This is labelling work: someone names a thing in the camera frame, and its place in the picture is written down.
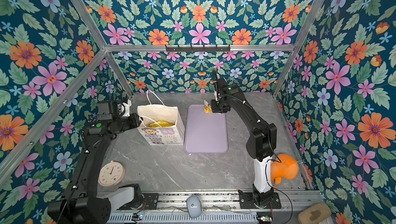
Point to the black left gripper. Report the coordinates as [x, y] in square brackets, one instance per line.
[134, 120]

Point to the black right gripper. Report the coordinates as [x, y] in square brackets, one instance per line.
[215, 109]

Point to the twisted bread top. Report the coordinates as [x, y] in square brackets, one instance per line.
[207, 109]

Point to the white paper bag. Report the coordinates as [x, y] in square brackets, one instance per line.
[150, 113]

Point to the striped croissant bread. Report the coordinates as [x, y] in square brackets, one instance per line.
[160, 124]

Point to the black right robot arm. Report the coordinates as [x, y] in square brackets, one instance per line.
[262, 140]

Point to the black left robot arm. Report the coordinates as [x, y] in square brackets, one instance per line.
[79, 203]

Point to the purple cutting mat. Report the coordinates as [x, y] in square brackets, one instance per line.
[205, 133]

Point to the round beige clock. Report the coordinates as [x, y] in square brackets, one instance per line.
[111, 174]

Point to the black hook rack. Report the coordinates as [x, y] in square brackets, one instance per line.
[198, 48]

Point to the orange plush toy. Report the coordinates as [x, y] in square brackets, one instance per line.
[285, 167]

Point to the tan sponge block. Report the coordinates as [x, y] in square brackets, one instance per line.
[315, 214]

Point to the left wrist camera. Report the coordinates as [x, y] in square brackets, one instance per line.
[124, 108]

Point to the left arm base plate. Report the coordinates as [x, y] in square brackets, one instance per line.
[150, 201]

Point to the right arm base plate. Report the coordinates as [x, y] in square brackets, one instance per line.
[256, 200]

